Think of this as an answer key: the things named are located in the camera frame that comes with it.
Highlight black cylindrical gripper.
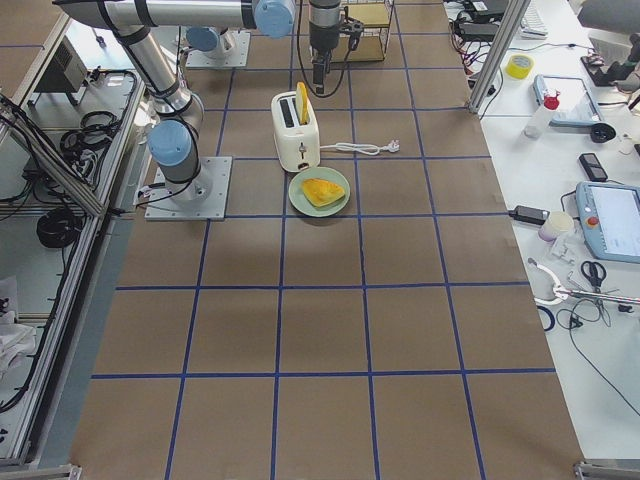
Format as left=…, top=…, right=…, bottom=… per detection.
left=308, top=0, right=362, bottom=86

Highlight second robot base blue joint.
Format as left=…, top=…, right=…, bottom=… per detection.
left=186, top=27, right=236, bottom=57

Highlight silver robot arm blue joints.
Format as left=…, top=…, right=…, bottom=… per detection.
left=54, top=1, right=295, bottom=198

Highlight yellow toast slice in toaster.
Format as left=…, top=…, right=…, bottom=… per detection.
left=295, top=81, right=310, bottom=125

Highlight cream white toaster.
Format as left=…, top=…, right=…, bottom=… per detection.
left=271, top=91, right=320, bottom=173

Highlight yellow toast on plate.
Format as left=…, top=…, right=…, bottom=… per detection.
left=301, top=178, right=346, bottom=207

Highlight green round plate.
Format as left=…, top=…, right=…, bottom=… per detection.
left=288, top=167, right=350, bottom=217

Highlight grey robot mounting plate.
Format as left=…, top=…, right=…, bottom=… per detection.
left=144, top=156, right=233, bottom=221

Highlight yellow tape roll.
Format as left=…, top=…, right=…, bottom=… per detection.
left=505, top=54, right=534, bottom=80

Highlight clear bottle red cap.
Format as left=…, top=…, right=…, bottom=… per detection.
left=523, top=91, right=560, bottom=139

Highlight blue teach pendant far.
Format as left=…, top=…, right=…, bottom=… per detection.
left=533, top=74, right=604, bottom=127

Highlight blue teach pendant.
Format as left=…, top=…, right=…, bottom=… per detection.
left=576, top=182, right=639, bottom=264
left=533, top=74, right=604, bottom=127

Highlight grey control box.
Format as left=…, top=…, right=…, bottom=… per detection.
left=29, top=36, right=88, bottom=106

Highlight black power adapter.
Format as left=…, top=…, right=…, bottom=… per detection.
left=508, top=205, right=549, bottom=226

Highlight black round lid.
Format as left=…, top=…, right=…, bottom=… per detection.
left=589, top=123, right=617, bottom=144

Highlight white cup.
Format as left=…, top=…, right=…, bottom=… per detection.
left=538, top=211, right=574, bottom=242

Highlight blue teach pendant near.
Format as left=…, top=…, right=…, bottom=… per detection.
left=576, top=182, right=639, bottom=264

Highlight black scissors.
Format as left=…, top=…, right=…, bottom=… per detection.
left=580, top=260, right=607, bottom=293

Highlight wire basket with cardboard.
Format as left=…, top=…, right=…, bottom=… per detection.
left=342, top=0, right=394, bottom=62

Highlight aluminium frame post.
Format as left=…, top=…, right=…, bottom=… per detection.
left=467, top=0, right=530, bottom=113

